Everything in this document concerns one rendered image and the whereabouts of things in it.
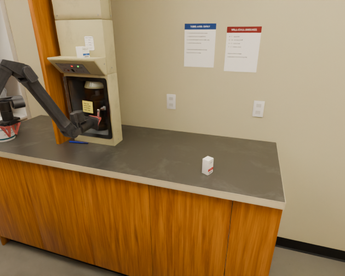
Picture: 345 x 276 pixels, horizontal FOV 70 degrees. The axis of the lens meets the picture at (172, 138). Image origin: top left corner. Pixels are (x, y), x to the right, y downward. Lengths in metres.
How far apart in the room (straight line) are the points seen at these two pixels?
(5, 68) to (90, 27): 0.56
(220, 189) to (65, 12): 1.30
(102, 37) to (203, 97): 0.78
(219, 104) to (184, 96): 0.26
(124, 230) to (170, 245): 0.30
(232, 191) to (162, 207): 0.41
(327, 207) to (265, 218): 0.92
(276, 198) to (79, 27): 1.40
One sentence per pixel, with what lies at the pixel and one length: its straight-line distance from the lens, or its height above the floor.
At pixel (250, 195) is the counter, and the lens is 1.25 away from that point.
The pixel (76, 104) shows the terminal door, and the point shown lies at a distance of 1.75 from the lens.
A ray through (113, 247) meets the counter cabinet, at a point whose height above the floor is 0.33.
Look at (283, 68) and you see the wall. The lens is 1.77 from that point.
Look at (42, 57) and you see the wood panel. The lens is 1.73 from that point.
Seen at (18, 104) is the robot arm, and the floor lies 1.27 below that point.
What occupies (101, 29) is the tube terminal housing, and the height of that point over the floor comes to 1.66.
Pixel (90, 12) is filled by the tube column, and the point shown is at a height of 1.74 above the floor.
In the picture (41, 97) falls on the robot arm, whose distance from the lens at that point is 1.33.
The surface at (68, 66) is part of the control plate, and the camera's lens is 1.63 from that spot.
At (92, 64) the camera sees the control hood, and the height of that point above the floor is 1.48.
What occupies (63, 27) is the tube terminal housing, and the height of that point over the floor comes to 1.67.
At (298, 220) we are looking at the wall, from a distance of 2.26.
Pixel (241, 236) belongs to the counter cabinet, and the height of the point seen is 0.66.
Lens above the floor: 1.64
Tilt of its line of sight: 23 degrees down
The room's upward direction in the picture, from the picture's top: straight up
